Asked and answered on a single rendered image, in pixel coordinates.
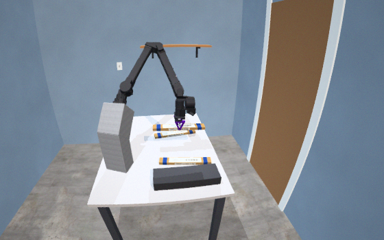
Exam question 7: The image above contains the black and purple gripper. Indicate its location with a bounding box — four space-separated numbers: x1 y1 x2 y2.
174 108 185 130

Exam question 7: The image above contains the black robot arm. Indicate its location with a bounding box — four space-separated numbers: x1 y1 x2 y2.
113 42 196 117

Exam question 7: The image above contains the white welding electrode pack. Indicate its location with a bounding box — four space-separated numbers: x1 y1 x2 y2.
153 123 205 131
154 130 195 139
159 157 211 165

